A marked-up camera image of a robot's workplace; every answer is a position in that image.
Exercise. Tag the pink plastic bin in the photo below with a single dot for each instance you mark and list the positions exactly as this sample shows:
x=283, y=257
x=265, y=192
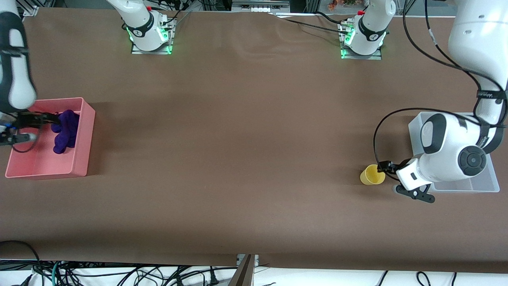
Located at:
x=39, y=163

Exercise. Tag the clear plastic bin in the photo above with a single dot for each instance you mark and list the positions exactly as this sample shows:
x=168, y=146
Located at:
x=484, y=182

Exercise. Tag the grey metal box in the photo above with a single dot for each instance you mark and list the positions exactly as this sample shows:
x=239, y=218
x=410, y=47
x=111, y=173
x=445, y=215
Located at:
x=260, y=2

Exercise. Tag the orange background items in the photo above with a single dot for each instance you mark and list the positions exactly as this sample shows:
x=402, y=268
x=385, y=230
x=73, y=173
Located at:
x=341, y=4

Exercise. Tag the yellow cup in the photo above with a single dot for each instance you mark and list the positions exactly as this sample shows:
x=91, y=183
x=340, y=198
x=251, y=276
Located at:
x=371, y=176

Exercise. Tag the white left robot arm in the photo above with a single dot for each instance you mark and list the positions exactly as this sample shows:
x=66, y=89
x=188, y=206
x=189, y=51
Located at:
x=448, y=151

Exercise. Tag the white power strip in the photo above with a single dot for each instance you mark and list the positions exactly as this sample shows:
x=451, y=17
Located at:
x=262, y=9

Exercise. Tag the purple cloth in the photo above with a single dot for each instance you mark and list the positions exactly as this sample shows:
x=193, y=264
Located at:
x=65, y=135

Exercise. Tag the aluminium frame corner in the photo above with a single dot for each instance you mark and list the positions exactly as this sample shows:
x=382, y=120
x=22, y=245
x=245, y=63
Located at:
x=31, y=8

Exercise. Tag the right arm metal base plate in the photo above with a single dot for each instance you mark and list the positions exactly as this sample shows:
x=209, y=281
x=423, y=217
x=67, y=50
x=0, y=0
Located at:
x=151, y=52

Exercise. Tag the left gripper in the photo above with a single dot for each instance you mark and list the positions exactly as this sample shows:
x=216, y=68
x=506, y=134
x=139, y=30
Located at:
x=392, y=166

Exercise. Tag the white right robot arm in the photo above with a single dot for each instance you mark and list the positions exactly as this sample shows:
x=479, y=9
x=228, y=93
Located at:
x=18, y=87

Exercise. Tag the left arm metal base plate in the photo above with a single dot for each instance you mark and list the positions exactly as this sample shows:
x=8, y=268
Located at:
x=361, y=57

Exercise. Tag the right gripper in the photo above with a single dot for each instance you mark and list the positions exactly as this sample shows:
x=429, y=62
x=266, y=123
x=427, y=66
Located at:
x=28, y=119

